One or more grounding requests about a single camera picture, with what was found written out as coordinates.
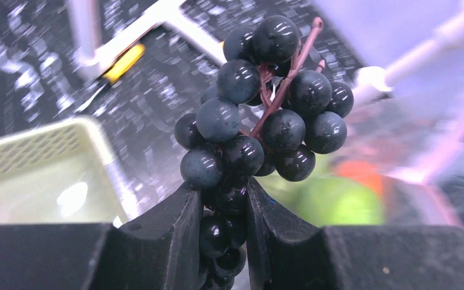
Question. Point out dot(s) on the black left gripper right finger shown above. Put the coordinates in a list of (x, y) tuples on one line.
[(286, 252)]

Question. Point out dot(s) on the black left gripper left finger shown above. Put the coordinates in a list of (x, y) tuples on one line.
[(157, 250)]

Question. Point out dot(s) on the green apple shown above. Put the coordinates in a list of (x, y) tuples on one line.
[(339, 201)]

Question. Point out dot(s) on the dark grape bunch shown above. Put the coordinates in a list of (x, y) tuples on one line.
[(253, 121)]

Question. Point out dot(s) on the clear zip top bag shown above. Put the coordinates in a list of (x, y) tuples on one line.
[(410, 149)]

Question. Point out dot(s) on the pale green plastic basket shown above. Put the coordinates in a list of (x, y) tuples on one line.
[(63, 172)]

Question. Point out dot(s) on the yellow handled screwdriver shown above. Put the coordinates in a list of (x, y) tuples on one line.
[(112, 76)]

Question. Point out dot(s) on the white pvc pipe frame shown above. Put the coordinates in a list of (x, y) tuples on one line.
[(275, 41)]

